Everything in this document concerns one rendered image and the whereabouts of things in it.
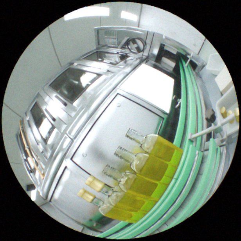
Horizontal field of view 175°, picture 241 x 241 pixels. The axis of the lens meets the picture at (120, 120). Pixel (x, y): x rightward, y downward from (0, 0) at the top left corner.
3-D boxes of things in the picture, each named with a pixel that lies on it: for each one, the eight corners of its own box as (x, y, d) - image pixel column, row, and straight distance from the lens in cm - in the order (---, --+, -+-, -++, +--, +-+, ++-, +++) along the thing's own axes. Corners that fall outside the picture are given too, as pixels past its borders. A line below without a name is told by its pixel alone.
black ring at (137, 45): (143, 55, 106) (127, 50, 113) (147, 40, 101) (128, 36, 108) (142, 56, 101) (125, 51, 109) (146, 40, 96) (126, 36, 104)
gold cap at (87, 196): (89, 205, 27) (75, 196, 27) (91, 200, 30) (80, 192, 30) (94, 198, 25) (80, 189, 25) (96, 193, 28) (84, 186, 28)
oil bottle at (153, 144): (185, 158, 37) (143, 134, 27) (195, 157, 33) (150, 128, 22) (180, 171, 36) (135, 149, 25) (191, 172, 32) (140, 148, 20)
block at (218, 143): (211, 147, 39) (204, 140, 33) (228, 141, 36) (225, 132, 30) (209, 155, 38) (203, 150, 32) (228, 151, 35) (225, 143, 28)
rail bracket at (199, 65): (198, 77, 89) (180, 62, 82) (207, 65, 87) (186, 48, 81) (200, 79, 84) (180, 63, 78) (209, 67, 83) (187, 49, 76)
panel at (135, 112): (173, 81, 82) (141, 65, 83) (175, 79, 81) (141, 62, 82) (126, 197, 44) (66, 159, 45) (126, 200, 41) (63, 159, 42)
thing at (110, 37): (162, 52, 171) (119, 40, 198) (167, 36, 167) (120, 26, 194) (154, 61, 104) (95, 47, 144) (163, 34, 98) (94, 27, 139)
